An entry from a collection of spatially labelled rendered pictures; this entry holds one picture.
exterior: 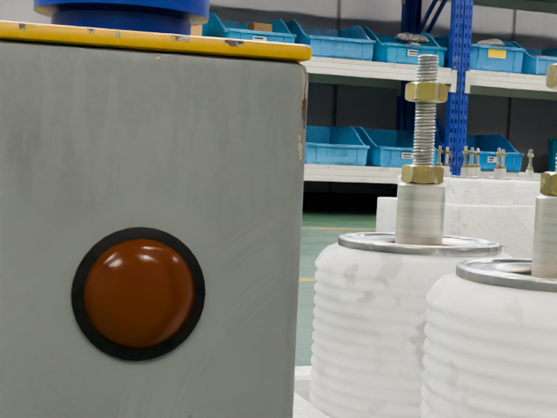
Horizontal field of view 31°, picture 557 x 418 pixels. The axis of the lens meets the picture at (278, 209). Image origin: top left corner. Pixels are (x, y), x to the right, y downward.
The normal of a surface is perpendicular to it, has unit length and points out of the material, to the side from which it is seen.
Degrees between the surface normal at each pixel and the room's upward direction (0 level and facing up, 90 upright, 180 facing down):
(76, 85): 90
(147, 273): 87
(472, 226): 90
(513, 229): 90
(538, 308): 57
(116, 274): 81
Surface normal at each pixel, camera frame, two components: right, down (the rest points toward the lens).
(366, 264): -0.49, -0.52
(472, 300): -0.66, -0.54
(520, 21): 0.36, 0.07
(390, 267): -0.27, -0.51
